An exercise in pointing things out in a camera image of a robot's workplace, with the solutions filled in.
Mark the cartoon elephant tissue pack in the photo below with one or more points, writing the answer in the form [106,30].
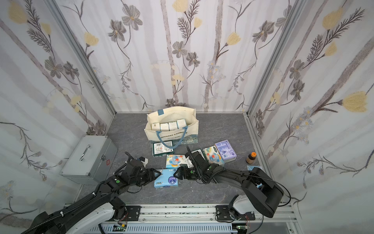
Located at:
[212,155]

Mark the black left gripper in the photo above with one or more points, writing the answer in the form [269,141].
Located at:
[150,175]

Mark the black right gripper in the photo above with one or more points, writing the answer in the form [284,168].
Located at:
[185,172]

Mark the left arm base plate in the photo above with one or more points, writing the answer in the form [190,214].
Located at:
[132,213]

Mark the cream canvas tote bag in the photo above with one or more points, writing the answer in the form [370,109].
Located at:
[186,135]

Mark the green white tissue pack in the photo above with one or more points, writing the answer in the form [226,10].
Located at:
[173,125]
[198,152]
[160,150]

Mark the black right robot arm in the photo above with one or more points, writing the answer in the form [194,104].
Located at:
[263,193]

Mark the purple tissue pack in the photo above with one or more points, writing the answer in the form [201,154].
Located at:
[226,151]

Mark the aluminium frame rail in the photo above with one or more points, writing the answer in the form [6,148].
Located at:
[186,219]

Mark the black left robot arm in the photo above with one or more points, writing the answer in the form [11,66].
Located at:
[132,173]

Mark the blue face mask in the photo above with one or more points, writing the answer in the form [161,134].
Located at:
[250,168]

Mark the brown bottle orange cap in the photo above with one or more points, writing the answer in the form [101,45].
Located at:
[251,158]

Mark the light blue purple-logo tissue pack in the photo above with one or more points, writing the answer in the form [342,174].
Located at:
[181,123]

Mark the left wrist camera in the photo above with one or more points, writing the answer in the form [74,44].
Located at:
[143,160]

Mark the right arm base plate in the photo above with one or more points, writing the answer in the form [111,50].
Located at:
[224,213]

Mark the silver metal case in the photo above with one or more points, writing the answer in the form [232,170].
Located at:
[90,162]

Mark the green white tissue pack back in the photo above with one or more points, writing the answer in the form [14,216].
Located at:
[160,150]

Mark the light blue tissue pack front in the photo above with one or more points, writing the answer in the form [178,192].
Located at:
[164,127]

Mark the green white tissue pack front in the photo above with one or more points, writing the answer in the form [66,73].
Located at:
[198,152]

